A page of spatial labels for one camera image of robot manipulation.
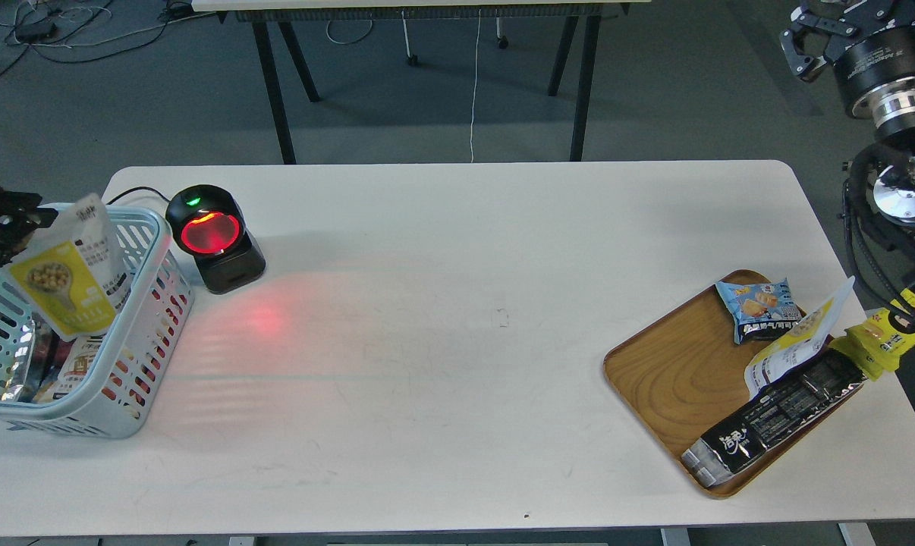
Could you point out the snacks inside basket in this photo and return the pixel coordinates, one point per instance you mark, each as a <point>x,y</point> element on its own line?
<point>45,368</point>

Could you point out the wooden tray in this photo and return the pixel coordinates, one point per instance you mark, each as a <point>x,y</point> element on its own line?
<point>683,375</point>

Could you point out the blue snack packet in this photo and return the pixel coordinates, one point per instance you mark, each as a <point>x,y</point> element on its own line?
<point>760,311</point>

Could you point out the black barcode scanner red window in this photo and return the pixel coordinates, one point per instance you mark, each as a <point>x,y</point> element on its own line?
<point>209,226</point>

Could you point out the light blue plastic basket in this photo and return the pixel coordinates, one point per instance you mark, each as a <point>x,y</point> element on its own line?
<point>114,397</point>

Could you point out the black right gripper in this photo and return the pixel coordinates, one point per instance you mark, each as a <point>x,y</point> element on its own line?
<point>871,49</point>

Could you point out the black long snack package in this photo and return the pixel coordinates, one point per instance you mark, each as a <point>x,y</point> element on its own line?
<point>772,417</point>

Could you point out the yellow cartoon snack packet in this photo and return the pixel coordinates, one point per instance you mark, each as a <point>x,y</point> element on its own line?
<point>877,344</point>

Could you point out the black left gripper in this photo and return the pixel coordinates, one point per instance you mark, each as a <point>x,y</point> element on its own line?
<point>20,216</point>

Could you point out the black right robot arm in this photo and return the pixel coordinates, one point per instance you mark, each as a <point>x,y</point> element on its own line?
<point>878,212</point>

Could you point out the yellow white snack pouch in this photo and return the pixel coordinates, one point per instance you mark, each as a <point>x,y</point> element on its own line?
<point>805,340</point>

